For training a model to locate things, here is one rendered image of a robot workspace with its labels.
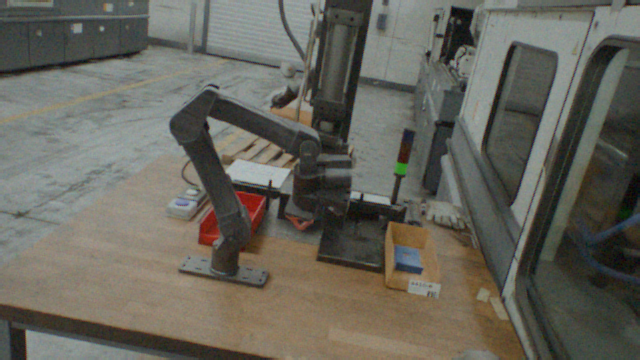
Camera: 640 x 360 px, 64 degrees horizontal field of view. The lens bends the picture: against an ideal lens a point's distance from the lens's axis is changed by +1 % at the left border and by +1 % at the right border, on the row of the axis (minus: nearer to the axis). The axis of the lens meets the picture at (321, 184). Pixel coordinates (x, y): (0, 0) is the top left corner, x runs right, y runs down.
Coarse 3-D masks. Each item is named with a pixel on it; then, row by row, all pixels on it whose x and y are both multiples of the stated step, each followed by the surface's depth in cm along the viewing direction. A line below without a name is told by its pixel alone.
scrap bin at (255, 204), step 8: (240, 192) 150; (240, 200) 151; (248, 200) 151; (256, 200) 150; (264, 200) 148; (248, 208) 152; (256, 208) 151; (264, 208) 151; (208, 216) 133; (256, 216) 138; (200, 224) 127; (208, 224) 135; (216, 224) 140; (256, 224) 141; (200, 232) 128; (208, 232) 135; (216, 232) 136; (200, 240) 129; (208, 240) 129
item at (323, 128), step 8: (320, 120) 143; (328, 120) 142; (320, 128) 145; (328, 128) 144; (336, 128) 153; (320, 136) 140; (328, 136) 140; (336, 136) 140; (328, 144) 141; (336, 144) 141; (344, 144) 150; (328, 152) 143; (336, 152) 142; (344, 152) 142
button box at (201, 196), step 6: (186, 162) 181; (186, 180) 166; (186, 186) 155; (180, 192) 150; (198, 192) 152; (204, 192) 153; (180, 198) 147; (186, 198) 147; (192, 198) 148; (198, 198) 148; (204, 198) 153; (198, 204) 148
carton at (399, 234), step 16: (400, 224) 145; (384, 240) 147; (400, 240) 146; (416, 240) 146; (432, 240) 137; (384, 256) 139; (432, 256) 133; (400, 272) 131; (432, 272) 129; (400, 288) 124; (416, 288) 123; (432, 288) 123
